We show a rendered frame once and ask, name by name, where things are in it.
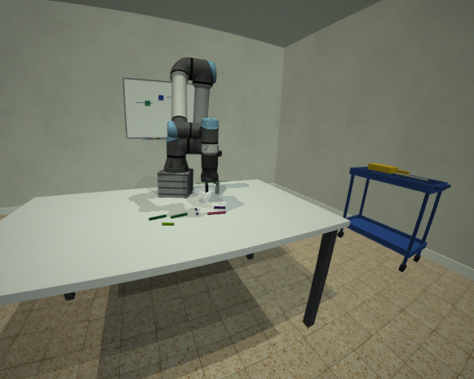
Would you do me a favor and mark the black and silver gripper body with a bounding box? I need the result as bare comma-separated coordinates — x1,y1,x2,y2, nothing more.
201,144,222,183

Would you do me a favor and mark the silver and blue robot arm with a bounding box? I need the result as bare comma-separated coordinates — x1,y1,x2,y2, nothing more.
164,57,219,173

